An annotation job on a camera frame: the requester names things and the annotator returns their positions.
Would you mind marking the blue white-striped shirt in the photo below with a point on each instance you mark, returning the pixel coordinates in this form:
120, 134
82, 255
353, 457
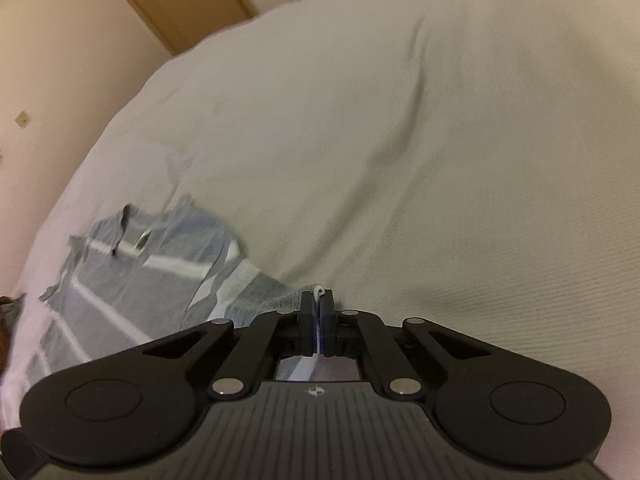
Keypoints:
100, 300

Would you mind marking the brown garment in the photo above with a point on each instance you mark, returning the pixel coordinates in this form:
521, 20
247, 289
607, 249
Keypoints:
6, 330

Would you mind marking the beige wall switch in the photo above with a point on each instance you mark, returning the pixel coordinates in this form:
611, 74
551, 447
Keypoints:
21, 119

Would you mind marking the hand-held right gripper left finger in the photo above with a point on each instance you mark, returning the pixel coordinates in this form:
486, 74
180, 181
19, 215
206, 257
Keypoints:
307, 325

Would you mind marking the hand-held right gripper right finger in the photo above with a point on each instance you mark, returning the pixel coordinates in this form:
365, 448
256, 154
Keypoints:
328, 325

